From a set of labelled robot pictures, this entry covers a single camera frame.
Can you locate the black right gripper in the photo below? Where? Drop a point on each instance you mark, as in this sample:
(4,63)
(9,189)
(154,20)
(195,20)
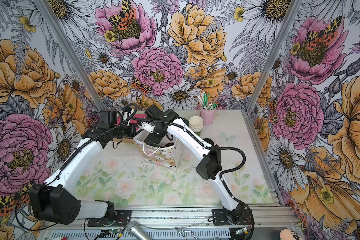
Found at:
(155,139)

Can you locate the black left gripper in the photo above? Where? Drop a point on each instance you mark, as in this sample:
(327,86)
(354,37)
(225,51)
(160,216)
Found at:
(133,130)

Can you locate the cartoon animal gift bag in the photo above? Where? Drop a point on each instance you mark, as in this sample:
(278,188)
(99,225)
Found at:
(168,154)

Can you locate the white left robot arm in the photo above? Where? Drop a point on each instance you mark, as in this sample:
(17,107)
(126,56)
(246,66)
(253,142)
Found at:
(53,201)

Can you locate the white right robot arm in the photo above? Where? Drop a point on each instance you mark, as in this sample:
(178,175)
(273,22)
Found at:
(210,158)

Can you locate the stack of green paper cups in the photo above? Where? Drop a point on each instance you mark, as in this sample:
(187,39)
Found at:
(196,124)

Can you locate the stack of black lids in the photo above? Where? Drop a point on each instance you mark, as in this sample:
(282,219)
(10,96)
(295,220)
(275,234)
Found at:
(209,141)

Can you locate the pink straw holder cup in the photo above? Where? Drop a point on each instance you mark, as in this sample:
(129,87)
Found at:
(207,116)

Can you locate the wrapped straws bundle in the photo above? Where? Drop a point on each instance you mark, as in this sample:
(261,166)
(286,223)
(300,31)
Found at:
(206,102)

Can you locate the silver microphone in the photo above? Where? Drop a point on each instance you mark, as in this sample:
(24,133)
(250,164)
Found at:
(135,230)

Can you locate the pink plush toy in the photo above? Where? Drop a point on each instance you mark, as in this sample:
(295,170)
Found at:
(287,234)

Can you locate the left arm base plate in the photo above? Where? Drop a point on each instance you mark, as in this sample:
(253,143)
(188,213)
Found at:
(121,219)

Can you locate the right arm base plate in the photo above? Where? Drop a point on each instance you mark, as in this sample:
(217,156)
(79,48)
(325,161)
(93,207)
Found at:
(223,217)

